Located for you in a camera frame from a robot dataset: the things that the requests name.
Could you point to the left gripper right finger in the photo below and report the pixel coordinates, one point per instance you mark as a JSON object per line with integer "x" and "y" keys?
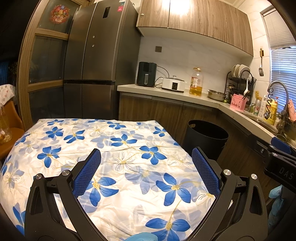
{"x": 209, "y": 177}

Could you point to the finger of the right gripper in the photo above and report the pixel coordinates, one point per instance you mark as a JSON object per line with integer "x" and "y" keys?
{"x": 277, "y": 143}

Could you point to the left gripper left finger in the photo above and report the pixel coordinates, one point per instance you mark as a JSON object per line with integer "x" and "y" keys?
{"x": 84, "y": 171}

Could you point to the black trash bin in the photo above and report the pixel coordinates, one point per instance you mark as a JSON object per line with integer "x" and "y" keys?
{"x": 210, "y": 137}

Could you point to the blue gloved hand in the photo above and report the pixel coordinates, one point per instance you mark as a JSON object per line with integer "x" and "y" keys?
{"x": 274, "y": 214}

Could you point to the steel sink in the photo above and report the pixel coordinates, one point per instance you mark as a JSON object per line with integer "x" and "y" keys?
{"x": 287, "y": 134}

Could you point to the pink hanging cloth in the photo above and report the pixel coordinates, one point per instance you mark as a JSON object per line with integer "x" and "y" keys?
{"x": 291, "y": 111}

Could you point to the yellow detergent bottle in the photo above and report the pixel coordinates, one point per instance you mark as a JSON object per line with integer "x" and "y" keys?
{"x": 270, "y": 111}

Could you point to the wooden lower cabinets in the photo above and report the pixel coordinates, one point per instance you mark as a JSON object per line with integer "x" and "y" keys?
{"x": 174, "y": 115}

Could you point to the wooden cabinets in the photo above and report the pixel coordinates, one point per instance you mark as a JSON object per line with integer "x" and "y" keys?
{"x": 213, "y": 23}
{"x": 174, "y": 115}

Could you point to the beer can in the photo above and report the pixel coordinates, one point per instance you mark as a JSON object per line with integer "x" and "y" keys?
{"x": 257, "y": 107}

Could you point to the pink utensil holder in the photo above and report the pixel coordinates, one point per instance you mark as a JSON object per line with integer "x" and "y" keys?
{"x": 238, "y": 102}

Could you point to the blue floral tablecloth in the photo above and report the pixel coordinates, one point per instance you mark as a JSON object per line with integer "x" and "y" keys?
{"x": 146, "y": 182}

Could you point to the hanging spatula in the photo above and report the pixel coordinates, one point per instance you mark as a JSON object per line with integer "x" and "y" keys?
{"x": 261, "y": 71}

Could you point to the black dish rack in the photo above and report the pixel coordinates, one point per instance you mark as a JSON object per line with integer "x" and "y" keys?
{"x": 237, "y": 81}

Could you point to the steel bowl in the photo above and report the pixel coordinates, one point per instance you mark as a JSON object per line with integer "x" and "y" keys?
{"x": 215, "y": 95}

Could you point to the window blinds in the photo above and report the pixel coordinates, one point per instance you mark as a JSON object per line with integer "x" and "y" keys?
{"x": 283, "y": 68}

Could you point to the orange chair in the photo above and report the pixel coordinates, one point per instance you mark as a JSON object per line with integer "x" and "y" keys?
{"x": 15, "y": 125}

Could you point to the clear plastic bag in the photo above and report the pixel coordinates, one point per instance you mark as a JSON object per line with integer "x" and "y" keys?
{"x": 5, "y": 131}

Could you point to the cooking oil bottle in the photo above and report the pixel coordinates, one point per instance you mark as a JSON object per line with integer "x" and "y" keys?
{"x": 196, "y": 84}

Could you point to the white slow cooker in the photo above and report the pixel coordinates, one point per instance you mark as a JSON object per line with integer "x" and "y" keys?
{"x": 173, "y": 84}

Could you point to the dotted white cloth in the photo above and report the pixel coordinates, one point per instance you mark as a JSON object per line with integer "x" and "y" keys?
{"x": 7, "y": 93}

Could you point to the wooden glass door cabinet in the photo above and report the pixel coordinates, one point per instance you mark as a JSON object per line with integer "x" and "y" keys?
{"x": 41, "y": 63}

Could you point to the wooden upper cabinets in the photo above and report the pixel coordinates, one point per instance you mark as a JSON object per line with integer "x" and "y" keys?
{"x": 213, "y": 23}

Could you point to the dark steel refrigerator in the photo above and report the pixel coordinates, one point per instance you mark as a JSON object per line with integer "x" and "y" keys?
{"x": 102, "y": 53}

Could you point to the red flower decoration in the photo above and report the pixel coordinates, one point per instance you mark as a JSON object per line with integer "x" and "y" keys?
{"x": 59, "y": 14}

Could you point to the wall socket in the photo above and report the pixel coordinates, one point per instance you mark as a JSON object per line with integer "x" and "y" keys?
{"x": 158, "y": 49}

